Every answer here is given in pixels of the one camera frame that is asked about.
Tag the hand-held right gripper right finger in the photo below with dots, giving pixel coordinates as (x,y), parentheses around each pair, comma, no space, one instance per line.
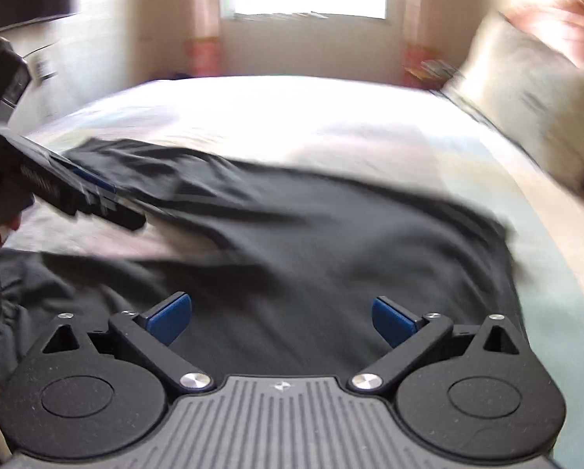
(392,321)

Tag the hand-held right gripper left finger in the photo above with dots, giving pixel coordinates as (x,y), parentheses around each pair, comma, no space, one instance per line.
(170,318)

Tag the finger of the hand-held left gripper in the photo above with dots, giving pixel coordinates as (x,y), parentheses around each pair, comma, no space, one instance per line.
(106,205)

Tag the dark grey pants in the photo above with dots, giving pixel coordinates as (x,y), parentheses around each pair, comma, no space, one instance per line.
(297,254)

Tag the pink striped curtain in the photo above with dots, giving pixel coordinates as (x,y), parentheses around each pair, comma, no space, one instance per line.
(201,19)
(419,24)

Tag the bed with patchwork floral sheet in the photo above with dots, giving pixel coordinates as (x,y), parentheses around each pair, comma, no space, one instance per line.
(321,122)

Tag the wooden nightstand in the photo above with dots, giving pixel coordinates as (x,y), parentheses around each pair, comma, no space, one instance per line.
(436,75)

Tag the large pale printed pillow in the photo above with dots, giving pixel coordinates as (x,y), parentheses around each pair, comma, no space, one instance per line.
(526,93)

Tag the wooden carved headboard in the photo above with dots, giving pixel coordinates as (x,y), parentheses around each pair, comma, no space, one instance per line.
(560,14)

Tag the wall power socket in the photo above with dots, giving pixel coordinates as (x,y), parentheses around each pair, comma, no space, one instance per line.
(44,69)

